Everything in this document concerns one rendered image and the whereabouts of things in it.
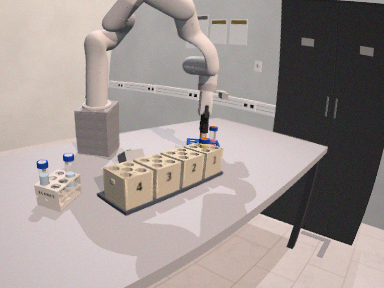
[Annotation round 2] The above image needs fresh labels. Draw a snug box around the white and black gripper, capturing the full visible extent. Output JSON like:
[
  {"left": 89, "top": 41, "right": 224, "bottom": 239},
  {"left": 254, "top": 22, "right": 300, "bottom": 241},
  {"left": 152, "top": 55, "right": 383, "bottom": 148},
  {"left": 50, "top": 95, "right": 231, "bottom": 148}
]
[{"left": 198, "top": 89, "right": 213, "bottom": 133}]

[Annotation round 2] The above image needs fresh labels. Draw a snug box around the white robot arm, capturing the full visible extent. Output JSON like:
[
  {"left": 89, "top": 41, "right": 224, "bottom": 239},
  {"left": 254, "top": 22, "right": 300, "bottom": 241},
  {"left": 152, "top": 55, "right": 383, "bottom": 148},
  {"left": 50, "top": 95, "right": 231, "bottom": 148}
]
[{"left": 83, "top": 0, "right": 228, "bottom": 111}]

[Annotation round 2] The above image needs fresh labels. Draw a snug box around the beige tube rack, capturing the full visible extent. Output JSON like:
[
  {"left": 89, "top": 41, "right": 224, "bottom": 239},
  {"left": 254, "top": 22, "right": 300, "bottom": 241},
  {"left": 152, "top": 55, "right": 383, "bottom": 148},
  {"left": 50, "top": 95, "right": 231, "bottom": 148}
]
[{"left": 34, "top": 169, "right": 82, "bottom": 212}]

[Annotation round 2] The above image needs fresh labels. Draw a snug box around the beige bucket adapter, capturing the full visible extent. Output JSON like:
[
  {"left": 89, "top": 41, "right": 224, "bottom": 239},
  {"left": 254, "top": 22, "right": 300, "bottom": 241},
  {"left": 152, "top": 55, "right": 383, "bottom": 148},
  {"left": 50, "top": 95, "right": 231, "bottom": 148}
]
[
  {"left": 183, "top": 142, "right": 223, "bottom": 179},
  {"left": 133, "top": 153, "right": 181, "bottom": 199},
  {"left": 160, "top": 147, "right": 205, "bottom": 188},
  {"left": 103, "top": 161, "right": 153, "bottom": 211}
]

